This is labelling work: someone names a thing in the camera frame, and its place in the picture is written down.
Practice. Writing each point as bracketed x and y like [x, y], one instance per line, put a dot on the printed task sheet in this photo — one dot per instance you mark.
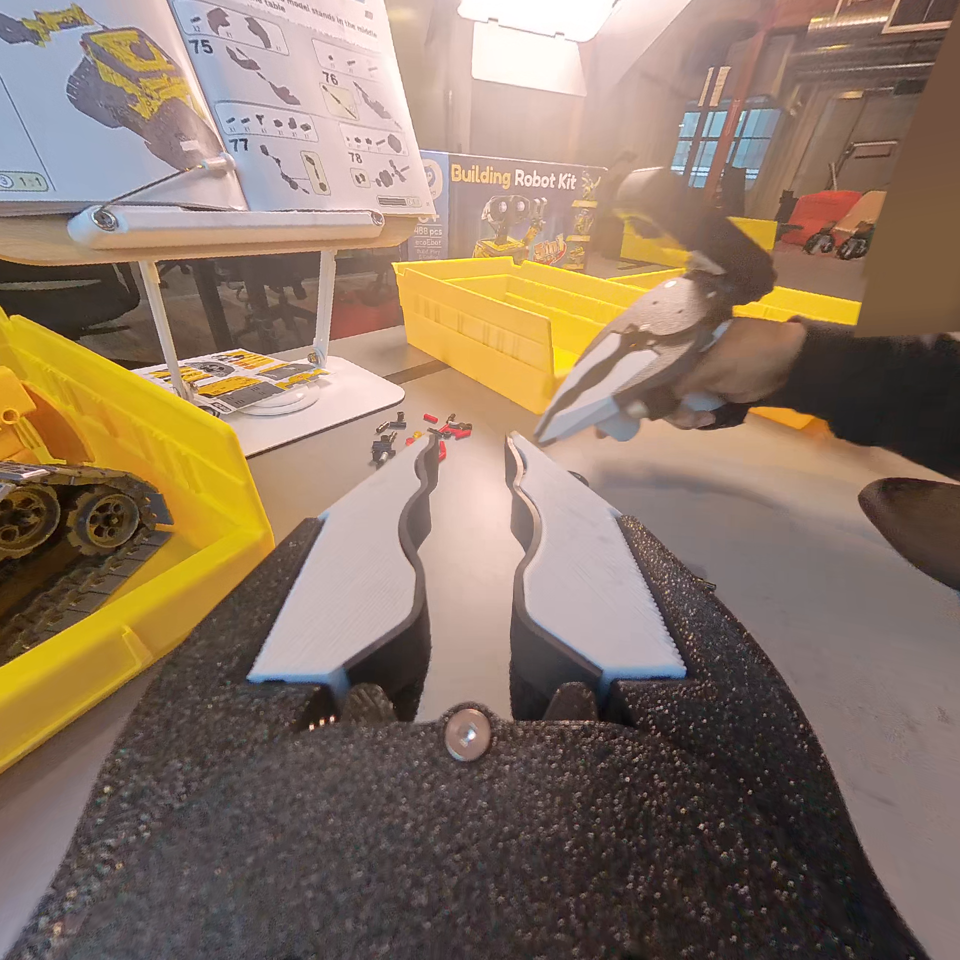
[322, 11]

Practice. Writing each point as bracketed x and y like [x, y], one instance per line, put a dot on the pile of small building parts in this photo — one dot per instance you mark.
[442, 431]

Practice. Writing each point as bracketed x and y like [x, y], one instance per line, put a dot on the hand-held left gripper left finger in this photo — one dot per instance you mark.
[352, 600]

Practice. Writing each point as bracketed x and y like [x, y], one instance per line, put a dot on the yellow black sticker sheet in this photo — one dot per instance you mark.
[240, 379]

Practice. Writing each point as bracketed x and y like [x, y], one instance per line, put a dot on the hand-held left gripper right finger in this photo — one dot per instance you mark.
[592, 600]

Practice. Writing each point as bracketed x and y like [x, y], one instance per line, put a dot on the yellow tracked toy robot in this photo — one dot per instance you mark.
[75, 525]

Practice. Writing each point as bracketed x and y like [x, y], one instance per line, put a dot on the robot kit box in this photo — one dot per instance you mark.
[510, 180]

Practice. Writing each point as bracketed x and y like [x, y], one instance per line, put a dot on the red wheeled cart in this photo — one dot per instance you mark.
[825, 214]

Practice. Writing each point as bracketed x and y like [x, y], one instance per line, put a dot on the black office chair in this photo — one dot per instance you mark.
[67, 292]

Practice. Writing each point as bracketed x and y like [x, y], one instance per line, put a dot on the studio light panel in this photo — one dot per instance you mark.
[525, 52]

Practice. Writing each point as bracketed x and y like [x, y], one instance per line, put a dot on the deep yellow plastic bin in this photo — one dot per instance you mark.
[150, 450]

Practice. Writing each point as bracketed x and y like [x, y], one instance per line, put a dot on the person's right forearm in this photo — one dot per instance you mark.
[862, 390]

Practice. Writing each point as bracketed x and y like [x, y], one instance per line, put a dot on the wide yellow plastic bin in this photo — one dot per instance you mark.
[465, 322]

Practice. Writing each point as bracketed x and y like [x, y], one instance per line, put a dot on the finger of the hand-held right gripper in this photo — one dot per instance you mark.
[596, 352]
[600, 397]

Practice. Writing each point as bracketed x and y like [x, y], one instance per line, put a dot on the instruction booklet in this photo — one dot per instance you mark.
[112, 112]

